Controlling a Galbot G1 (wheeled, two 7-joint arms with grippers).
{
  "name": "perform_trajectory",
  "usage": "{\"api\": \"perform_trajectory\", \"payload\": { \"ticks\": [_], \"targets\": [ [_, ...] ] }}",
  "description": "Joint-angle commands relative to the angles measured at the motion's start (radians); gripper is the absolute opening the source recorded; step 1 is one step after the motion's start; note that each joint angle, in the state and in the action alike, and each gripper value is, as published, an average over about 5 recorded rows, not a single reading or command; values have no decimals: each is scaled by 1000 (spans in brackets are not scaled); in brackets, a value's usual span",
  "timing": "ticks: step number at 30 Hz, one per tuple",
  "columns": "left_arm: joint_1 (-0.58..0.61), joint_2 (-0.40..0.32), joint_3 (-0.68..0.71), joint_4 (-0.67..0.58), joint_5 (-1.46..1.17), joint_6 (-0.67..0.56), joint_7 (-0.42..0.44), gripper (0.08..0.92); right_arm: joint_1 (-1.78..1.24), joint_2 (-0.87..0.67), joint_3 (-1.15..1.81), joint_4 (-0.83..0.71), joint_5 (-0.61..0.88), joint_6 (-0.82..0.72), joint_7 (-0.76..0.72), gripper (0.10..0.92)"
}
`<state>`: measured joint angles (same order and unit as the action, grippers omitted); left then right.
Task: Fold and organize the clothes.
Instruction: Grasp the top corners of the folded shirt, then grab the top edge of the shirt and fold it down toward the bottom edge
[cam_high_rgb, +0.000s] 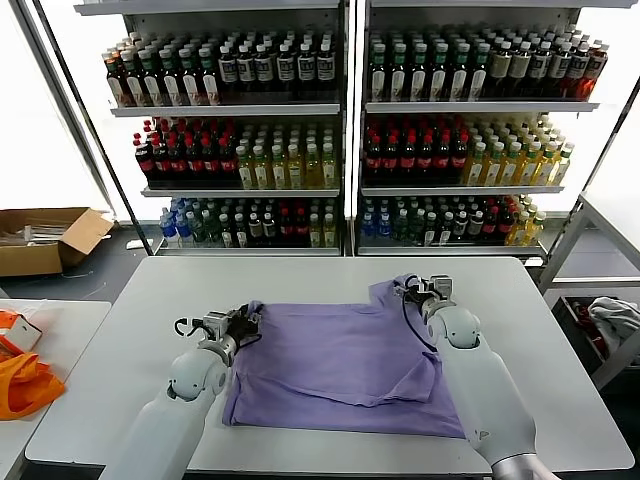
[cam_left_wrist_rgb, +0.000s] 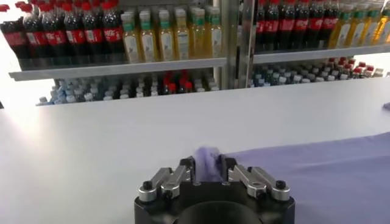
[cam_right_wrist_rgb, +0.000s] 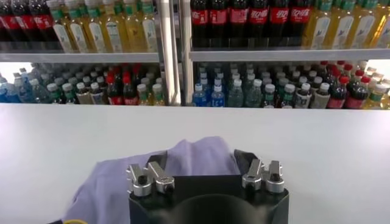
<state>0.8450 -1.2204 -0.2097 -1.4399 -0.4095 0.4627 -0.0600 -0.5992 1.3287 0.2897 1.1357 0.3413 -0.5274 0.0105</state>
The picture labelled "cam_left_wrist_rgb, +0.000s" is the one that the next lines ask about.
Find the grey metal shelf unit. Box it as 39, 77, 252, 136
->
9, 0, 240, 106
239, 0, 390, 89

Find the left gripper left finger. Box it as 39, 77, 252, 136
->
137, 156, 196, 203

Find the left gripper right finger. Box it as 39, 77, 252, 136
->
221, 155, 290, 202

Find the purple t-shirt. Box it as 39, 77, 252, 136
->
193, 102, 390, 224

